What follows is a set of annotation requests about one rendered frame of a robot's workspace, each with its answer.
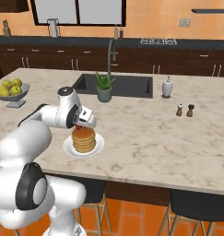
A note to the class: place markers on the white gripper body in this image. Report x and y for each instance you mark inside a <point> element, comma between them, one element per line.
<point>89,123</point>

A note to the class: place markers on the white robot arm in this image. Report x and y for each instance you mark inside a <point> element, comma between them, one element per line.
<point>24,144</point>

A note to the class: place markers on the red strawberry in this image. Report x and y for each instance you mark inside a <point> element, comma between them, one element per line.
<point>76,127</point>

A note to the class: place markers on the stack of pancakes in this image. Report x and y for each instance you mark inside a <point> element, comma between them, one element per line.
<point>83,139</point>

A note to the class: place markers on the white plate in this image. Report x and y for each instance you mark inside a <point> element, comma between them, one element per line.
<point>98,146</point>

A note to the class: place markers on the potted green plant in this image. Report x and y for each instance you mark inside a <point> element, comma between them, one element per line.
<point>104,87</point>

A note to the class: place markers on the dark sink basin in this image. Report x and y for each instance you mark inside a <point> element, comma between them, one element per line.
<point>128,86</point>

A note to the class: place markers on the black stool with wooden legs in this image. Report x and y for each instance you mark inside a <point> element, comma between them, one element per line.
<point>93,190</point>
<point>199,206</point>

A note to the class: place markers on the dark curved tap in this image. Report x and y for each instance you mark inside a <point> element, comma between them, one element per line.
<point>110,55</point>

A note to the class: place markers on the dark wooden cupboard run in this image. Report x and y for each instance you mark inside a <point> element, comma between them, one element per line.
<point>55,58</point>

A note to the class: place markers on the green apple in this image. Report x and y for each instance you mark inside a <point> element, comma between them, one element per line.
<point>4,91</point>
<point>15,90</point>
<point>17,82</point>
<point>6,83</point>

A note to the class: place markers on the grey fruit bowl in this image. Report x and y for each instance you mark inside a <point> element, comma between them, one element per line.
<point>12,97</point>

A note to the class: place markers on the white soap dispenser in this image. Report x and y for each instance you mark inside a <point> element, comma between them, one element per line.
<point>167,87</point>

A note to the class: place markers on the white-topped salt shaker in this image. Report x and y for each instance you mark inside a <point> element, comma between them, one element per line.
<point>179,110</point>

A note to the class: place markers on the pale bottle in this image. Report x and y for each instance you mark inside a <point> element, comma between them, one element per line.
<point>116,32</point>

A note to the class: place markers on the dark bottle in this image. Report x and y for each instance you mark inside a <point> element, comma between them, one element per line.
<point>121,32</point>

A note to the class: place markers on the dark-topped pepper shaker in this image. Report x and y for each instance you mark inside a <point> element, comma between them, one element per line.
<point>190,110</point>

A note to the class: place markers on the white jug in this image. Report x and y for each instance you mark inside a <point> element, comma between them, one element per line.
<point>53,27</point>

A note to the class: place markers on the hob with white rings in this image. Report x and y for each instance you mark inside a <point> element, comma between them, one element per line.
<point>158,41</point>

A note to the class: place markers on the black-framed window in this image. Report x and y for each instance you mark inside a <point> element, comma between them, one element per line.
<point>79,12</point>

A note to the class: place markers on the wooden knife block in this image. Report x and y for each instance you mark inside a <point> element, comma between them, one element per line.
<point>6,29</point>

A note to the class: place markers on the grey wall socket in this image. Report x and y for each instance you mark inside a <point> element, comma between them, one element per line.
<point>184,22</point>

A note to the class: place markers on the dark wooden wall cupboard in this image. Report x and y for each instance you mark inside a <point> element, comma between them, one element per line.
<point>10,5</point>

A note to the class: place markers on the dark wall shelf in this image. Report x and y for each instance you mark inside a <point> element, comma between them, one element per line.
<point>210,11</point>

